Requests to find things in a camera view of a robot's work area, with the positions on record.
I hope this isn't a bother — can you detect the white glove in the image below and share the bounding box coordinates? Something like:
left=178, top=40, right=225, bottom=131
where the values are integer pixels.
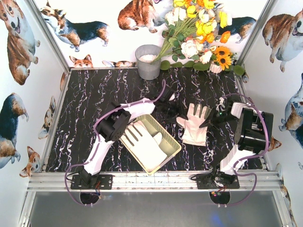
left=176, top=103, right=209, bottom=146
left=121, top=121, right=167, bottom=172

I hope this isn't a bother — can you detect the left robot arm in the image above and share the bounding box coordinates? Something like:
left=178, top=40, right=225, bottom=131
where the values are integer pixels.
left=79, top=86, right=181, bottom=185

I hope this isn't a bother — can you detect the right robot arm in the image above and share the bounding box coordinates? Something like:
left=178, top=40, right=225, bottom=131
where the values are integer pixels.
left=199, top=97, right=274, bottom=183

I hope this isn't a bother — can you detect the pale green storage basket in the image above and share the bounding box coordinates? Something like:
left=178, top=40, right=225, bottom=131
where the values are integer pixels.
left=120, top=114, right=181, bottom=175

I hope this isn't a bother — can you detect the sunflower pot white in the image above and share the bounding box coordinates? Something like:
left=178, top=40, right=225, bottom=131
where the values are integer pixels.
left=209, top=46, right=237, bottom=74

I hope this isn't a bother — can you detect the grey bucket with gravel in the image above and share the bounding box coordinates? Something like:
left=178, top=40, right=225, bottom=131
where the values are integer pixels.
left=135, top=44, right=161, bottom=80

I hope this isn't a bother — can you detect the artificial flower bouquet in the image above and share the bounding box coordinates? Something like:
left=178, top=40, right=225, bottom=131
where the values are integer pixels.
left=154, top=0, right=233, bottom=64

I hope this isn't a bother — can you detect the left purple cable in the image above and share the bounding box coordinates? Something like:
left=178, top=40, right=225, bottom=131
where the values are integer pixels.
left=64, top=79, right=166, bottom=207

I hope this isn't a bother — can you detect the purple cable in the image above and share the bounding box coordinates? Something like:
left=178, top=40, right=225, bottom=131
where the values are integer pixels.
left=64, top=79, right=166, bottom=207
left=213, top=92, right=272, bottom=207

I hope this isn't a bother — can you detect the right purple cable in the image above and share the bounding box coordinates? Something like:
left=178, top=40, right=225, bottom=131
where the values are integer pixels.
left=213, top=92, right=272, bottom=207

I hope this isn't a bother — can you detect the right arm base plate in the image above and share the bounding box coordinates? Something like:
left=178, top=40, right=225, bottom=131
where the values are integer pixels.
left=196, top=173, right=240, bottom=189

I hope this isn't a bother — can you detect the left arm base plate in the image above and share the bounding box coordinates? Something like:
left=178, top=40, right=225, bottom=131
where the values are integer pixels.
left=71, top=175, right=113, bottom=190

